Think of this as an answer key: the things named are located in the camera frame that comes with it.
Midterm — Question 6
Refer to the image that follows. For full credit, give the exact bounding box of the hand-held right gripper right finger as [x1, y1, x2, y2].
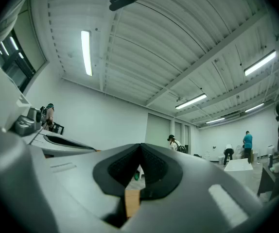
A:
[127, 143, 264, 233]

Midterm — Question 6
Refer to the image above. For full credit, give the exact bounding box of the long ceiling light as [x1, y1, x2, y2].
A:
[244, 102, 265, 114]
[243, 49, 277, 77]
[205, 117, 226, 124]
[81, 30, 93, 77]
[175, 93, 208, 110]

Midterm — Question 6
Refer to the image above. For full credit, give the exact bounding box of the white floor appliance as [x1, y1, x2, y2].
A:
[266, 143, 276, 159]

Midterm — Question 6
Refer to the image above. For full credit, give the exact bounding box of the white low table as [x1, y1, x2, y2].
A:
[224, 157, 255, 172]

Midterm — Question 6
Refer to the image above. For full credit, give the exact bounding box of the dark desk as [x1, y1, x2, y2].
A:
[257, 158, 279, 201]

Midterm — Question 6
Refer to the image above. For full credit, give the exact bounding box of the wide white roller blind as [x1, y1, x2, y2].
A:
[145, 113, 172, 149]

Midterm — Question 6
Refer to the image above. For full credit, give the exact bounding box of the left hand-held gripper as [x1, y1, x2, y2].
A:
[0, 62, 98, 158]

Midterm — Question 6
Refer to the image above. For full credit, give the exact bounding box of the person's beige jacket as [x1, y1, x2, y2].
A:
[0, 0, 36, 47]

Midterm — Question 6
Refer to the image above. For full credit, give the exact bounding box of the black chair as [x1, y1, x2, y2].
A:
[52, 122, 65, 135]

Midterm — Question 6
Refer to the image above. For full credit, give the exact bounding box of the narrow white roller blind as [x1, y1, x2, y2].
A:
[174, 121, 182, 145]
[184, 124, 190, 153]

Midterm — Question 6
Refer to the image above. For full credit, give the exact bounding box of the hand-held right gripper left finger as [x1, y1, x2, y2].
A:
[0, 129, 141, 233]

